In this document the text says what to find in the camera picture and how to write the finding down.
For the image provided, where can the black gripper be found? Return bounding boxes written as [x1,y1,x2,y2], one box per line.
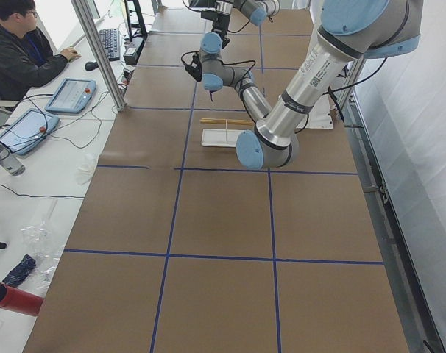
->
[201,10,230,46]

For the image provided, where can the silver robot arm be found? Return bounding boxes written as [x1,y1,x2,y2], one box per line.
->
[184,0,280,48]
[198,1,423,169]

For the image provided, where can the front wooden rack rod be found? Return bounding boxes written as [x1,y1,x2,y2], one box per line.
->
[199,118,254,126]

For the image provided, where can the white towel rack base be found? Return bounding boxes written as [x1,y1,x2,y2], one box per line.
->
[201,129,242,148]

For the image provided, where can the black computer box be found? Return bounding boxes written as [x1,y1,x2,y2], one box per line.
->
[123,37,145,65]

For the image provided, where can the black keyboard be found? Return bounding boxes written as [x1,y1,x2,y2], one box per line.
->
[99,29,121,61]

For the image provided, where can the black computer mouse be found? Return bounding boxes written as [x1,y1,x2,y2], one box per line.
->
[84,61,99,71]

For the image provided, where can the far blue teach pendant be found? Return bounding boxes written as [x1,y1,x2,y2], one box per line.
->
[45,78,96,114]

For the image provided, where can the blue teach pendant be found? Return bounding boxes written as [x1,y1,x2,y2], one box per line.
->
[45,78,96,114]
[0,109,60,156]

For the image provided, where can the person in black hoodie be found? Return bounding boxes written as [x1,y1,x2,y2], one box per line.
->
[0,0,80,101]

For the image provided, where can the near blue teach pendant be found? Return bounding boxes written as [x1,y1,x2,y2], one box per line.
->
[0,109,60,156]

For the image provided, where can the grey water bottle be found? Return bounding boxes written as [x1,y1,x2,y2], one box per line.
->
[0,143,25,176]

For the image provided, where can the clear crumpled plastic wrap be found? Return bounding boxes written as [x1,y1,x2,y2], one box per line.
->
[21,199,66,297]

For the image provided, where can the dark blue folded umbrella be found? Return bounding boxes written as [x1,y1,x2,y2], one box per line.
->
[1,254,36,288]

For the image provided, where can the red cylinder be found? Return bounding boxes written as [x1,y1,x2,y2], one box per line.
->
[0,283,43,317]

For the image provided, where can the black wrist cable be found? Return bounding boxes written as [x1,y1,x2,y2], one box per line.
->
[181,51,257,88]

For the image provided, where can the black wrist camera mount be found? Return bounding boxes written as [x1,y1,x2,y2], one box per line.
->
[180,51,202,82]

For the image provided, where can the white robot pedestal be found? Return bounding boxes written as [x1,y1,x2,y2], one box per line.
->
[297,95,333,129]

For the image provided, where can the aluminium frame post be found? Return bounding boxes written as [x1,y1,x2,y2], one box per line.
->
[71,0,126,112]

